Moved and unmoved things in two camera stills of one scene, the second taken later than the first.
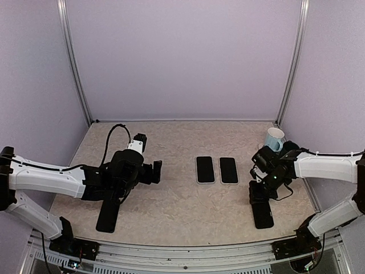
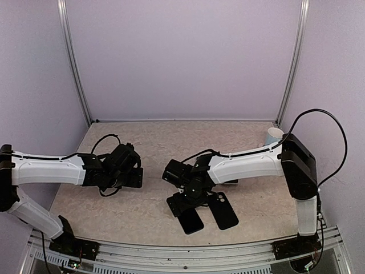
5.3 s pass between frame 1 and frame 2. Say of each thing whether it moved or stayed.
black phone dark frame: moved
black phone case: moved
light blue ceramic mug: stayed
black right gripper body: moved
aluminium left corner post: stayed
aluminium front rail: stayed
